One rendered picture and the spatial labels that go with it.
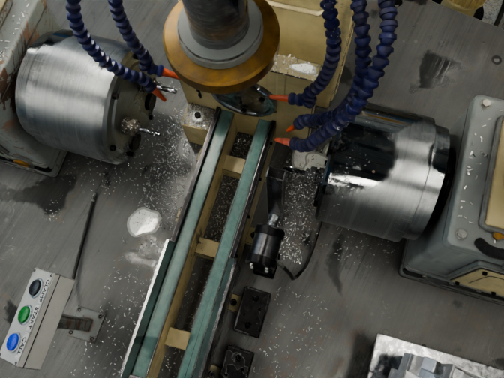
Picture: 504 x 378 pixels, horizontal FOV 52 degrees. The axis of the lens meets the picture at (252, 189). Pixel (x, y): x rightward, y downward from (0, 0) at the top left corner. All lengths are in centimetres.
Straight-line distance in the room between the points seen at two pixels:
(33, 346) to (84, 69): 51
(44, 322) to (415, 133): 75
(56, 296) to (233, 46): 56
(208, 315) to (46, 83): 56
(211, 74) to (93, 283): 68
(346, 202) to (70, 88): 55
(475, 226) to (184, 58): 54
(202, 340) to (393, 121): 57
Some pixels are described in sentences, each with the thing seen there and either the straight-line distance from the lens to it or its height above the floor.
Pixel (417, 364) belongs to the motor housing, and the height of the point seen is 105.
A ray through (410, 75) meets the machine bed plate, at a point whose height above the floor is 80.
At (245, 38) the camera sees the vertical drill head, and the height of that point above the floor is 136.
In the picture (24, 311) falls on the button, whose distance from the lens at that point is 105.
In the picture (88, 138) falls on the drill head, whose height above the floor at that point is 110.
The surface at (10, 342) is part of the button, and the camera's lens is 105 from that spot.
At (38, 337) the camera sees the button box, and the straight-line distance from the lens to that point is 104.
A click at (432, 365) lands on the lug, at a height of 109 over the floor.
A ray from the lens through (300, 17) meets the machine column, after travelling 105.
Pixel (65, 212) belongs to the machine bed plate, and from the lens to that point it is 136.
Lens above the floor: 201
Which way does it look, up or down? 73 degrees down
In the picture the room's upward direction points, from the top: 8 degrees counter-clockwise
